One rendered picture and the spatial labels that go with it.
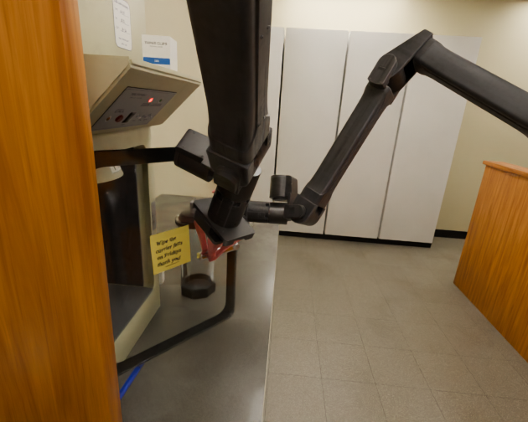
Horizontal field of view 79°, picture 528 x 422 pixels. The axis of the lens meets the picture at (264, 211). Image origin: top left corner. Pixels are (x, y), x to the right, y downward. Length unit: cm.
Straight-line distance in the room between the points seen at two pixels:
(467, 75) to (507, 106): 10
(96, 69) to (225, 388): 58
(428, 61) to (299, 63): 276
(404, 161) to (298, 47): 160
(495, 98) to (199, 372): 79
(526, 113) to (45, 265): 80
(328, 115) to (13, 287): 328
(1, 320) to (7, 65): 31
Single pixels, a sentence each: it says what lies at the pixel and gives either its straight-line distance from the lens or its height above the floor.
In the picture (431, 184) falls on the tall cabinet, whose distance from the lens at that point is 391.
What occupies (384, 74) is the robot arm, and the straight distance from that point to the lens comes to 80.
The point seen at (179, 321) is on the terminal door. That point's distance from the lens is 70.
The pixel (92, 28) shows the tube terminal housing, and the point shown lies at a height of 156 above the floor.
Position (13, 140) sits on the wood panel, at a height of 142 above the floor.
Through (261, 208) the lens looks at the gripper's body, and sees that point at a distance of 82.
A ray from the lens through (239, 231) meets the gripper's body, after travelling 53.
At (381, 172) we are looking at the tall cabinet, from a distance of 371.
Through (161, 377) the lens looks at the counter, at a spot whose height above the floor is 94.
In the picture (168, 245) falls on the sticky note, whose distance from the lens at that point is 60.
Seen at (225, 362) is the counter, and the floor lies 94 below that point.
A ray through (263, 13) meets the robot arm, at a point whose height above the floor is 153.
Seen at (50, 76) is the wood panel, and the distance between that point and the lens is 39.
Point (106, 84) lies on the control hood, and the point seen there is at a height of 148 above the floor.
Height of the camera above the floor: 147
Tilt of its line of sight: 18 degrees down
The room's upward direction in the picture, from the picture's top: 4 degrees clockwise
